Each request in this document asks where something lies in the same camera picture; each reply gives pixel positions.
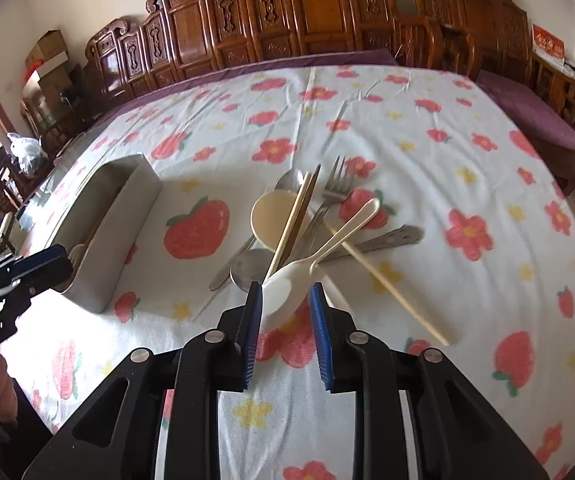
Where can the cream round plastic ladle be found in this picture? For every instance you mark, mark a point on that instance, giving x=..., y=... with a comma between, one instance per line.
x=270, y=220

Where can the carved wooden sofa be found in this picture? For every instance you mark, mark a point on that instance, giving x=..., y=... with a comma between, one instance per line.
x=482, y=15
x=317, y=15

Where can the purple seat cushion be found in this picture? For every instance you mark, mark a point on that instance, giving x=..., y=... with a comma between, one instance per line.
x=317, y=57
x=527, y=110

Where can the red sign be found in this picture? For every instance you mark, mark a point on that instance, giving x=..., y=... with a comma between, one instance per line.
x=549, y=44

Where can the metal fork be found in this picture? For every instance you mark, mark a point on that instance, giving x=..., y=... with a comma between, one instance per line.
x=336, y=190
x=320, y=215

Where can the grey utensil tray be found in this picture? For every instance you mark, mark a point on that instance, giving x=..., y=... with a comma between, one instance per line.
x=132, y=220

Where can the cream plastic spoon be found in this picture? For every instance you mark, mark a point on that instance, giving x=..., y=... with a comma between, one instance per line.
x=287, y=290

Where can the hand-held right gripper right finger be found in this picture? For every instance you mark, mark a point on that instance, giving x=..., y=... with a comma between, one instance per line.
x=319, y=340

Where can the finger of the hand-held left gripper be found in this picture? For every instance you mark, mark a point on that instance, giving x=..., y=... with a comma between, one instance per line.
x=45, y=256
x=50, y=277

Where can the cardboard box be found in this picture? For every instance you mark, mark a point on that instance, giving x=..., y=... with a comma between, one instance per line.
x=60, y=87
x=47, y=50

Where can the clear plastic bag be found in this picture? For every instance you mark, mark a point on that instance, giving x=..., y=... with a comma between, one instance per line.
x=25, y=155

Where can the wooden cabinet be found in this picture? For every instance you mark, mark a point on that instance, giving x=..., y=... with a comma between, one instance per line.
x=52, y=115

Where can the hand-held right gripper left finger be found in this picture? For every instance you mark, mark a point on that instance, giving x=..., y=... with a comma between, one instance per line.
x=251, y=340

